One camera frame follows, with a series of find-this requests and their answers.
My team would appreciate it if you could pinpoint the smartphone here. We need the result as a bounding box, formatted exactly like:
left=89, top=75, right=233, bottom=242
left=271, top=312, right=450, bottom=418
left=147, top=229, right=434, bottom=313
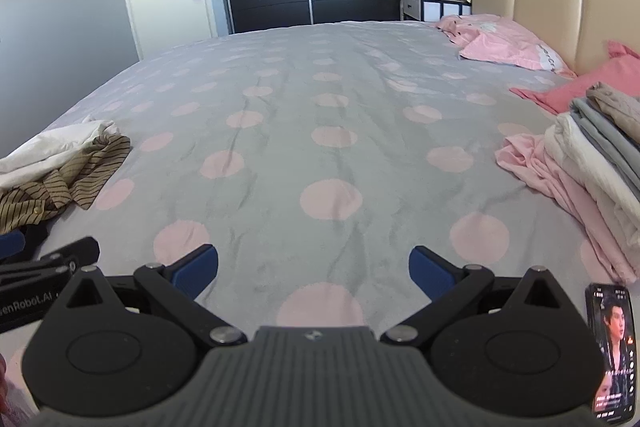
left=585, top=283, right=637, bottom=423

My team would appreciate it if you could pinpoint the pink printed cloth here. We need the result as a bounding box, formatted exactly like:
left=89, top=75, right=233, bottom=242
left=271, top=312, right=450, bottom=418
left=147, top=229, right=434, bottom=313
left=434, top=13, right=506, bottom=46

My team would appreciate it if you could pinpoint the grey folded garment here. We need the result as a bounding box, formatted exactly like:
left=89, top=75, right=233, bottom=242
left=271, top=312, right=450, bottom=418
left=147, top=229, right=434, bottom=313
left=570, top=97, right=640, bottom=190

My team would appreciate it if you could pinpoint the pink folded garment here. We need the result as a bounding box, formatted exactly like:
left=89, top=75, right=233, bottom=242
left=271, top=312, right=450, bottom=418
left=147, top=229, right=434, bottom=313
left=495, top=133, right=638, bottom=285

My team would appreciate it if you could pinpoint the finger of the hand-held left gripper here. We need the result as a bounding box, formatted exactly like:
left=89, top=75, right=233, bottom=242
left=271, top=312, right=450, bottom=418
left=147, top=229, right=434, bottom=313
left=37, top=236, right=101, bottom=269
left=0, top=223, right=49, bottom=264

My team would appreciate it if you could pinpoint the dark pink pillow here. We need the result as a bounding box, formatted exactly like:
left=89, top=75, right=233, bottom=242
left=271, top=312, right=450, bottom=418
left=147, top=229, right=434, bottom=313
left=509, top=41, right=640, bottom=115

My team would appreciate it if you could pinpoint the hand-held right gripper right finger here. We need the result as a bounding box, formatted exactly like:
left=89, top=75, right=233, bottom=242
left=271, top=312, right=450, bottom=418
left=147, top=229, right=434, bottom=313
left=380, top=245, right=591, bottom=349

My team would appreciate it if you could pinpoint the cream cloth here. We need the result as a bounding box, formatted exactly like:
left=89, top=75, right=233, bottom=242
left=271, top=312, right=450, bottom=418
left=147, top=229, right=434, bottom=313
left=0, top=119, right=118, bottom=192

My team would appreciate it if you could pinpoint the brown striped shirt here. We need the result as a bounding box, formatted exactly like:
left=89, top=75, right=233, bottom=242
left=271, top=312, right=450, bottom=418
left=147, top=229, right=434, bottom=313
left=0, top=134, right=132, bottom=233

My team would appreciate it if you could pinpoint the grey polka dot bed sheet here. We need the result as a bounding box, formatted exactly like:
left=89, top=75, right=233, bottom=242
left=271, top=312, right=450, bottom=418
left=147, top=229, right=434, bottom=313
left=0, top=19, right=640, bottom=427

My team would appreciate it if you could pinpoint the grey nightstand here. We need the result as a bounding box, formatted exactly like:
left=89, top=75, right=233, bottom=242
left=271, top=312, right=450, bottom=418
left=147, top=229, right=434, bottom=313
left=401, top=0, right=473, bottom=24

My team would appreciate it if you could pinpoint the beige folded garment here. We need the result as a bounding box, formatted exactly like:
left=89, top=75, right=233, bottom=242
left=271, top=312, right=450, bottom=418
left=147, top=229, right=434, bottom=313
left=585, top=82, right=640, bottom=134

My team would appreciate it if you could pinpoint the cream folded garment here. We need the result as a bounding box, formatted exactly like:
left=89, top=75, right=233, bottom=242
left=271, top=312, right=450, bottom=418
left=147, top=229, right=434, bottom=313
left=544, top=112, right=640, bottom=253

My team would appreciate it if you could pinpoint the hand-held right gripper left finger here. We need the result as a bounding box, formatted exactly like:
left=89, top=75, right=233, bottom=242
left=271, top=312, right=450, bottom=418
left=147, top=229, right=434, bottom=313
left=47, top=243, right=248, bottom=349

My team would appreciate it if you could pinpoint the light pink pillow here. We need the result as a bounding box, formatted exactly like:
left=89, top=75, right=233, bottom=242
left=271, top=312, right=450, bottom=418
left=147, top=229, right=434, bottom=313
left=459, top=24, right=577, bottom=80

